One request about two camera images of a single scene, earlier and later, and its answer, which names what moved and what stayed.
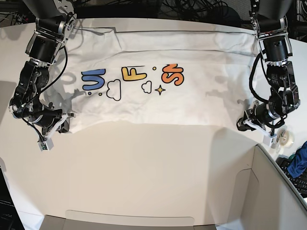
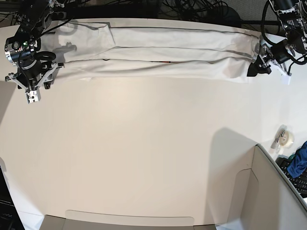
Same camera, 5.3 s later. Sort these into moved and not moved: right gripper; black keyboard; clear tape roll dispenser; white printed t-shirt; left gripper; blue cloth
Moved: right gripper; left gripper; white printed t-shirt
Not moved: blue cloth; black keyboard; clear tape roll dispenser
